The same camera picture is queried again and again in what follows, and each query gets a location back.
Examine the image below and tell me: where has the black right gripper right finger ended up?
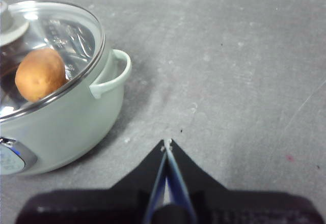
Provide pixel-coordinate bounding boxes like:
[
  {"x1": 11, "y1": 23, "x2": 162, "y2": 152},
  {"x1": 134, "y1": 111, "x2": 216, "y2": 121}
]
[{"x1": 169, "y1": 139, "x2": 326, "y2": 224}]

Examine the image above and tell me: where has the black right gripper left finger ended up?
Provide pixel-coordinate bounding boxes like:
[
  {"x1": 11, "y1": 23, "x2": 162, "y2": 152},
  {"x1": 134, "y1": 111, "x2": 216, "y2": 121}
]
[{"x1": 15, "y1": 139, "x2": 168, "y2": 224}]

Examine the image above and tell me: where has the brown potato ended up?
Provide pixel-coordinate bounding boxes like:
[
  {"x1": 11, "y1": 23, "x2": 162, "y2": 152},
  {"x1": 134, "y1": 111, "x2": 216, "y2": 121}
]
[{"x1": 14, "y1": 47, "x2": 68, "y2": 102}]

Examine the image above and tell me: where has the glass lid with green knob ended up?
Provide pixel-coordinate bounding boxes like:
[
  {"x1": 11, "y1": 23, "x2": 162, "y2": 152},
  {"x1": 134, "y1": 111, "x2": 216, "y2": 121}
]
[{"x1": 0, "y1": 1, "x2": 106, "y2": 121}]

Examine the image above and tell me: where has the pale green electric cooking pot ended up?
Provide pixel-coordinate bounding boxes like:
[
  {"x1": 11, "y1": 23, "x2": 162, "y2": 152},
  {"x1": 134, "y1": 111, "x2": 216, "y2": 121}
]
[{"x1": 0, "y1": 48, "x2": 132, "y2": 176}]

